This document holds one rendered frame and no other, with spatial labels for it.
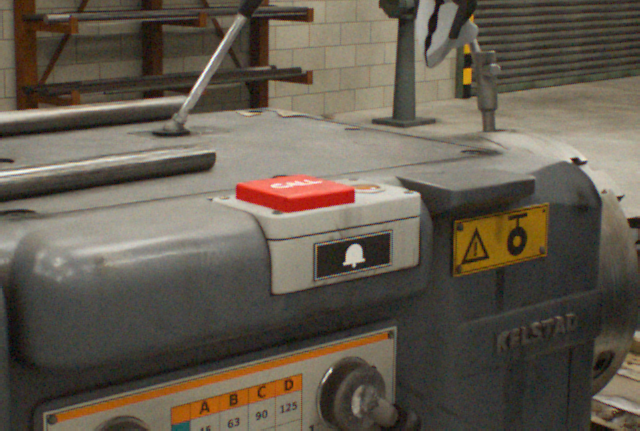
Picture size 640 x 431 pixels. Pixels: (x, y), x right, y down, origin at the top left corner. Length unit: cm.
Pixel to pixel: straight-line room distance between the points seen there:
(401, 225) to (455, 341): 14
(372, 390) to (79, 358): 25
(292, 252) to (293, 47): 962
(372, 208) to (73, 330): 23
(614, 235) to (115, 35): 806
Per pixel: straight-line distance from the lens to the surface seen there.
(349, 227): 82
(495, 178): 94
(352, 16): 1092
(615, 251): 124
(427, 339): 96
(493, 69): 122
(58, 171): 86
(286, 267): 79
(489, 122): 131
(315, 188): 82
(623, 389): 160
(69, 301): 72
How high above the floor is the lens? 142
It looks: 11 degrees down
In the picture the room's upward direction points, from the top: 1 degrees clockwise
